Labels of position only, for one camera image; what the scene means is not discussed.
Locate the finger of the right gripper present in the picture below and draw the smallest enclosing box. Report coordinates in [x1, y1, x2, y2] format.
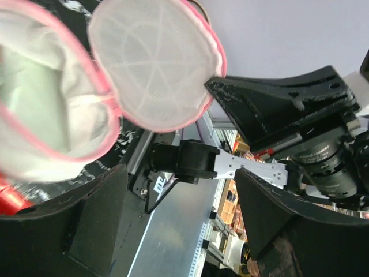
[204, 65, 360, 150]

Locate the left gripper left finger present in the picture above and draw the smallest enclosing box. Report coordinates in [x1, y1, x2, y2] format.
[1, 164, 128, 276]

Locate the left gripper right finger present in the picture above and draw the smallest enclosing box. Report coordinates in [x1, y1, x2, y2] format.
[235, 169, 368, 276]

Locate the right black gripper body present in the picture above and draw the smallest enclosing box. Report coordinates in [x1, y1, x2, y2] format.
[290, 112, 368, 211]

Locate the white pink mesh laundry bag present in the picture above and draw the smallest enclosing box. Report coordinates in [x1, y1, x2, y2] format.
[1, 1, 227, 182]

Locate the red plastic bin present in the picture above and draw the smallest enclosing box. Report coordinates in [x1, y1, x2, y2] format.
[0, 174, 34, 215]

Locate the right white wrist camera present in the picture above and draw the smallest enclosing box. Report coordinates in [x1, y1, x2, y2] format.
[342, 48, 369, 119]

